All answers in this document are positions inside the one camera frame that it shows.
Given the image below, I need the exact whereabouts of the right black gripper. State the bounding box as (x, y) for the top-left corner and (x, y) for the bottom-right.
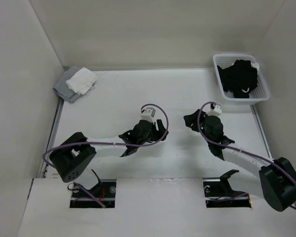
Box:
(183, 109), (212, 144)

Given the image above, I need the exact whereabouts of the black tank top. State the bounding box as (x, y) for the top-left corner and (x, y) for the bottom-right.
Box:
(217, 60), (258, 99)

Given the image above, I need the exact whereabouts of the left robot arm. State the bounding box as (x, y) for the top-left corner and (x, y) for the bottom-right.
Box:
(49, 119), (168, 197)

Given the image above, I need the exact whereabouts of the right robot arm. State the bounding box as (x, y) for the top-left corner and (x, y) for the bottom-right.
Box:
(184, 105), (296, 212)

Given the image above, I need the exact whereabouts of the white tank top in basket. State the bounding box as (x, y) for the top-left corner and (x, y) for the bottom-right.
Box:
(251, 63), (260, 72)

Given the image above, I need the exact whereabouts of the folded white tank top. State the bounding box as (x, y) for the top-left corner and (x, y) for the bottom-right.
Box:
(66, 67), (97, 95)

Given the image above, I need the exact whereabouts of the folded grey tank top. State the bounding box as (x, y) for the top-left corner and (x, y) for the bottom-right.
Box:
(53, 66), (82, 103)

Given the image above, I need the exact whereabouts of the white plastic basket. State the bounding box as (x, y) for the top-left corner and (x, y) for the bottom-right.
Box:
(213, 53), (270, 105)

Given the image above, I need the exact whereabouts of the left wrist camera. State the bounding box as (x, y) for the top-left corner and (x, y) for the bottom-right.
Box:
(141, 107), (156, 123)

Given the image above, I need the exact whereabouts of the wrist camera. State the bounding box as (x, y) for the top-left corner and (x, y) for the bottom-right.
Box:
(206, 103), (222, 117)
(141, 107), (156, 123)

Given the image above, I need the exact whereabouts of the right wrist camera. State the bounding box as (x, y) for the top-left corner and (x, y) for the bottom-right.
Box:
(206, 103), (222, 117)

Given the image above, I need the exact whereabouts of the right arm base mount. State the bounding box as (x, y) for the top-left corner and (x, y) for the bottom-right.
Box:
(203, 169), (251, 208)

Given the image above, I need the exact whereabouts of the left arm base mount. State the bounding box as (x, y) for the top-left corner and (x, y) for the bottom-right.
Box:
(67, 179), (117, 209)

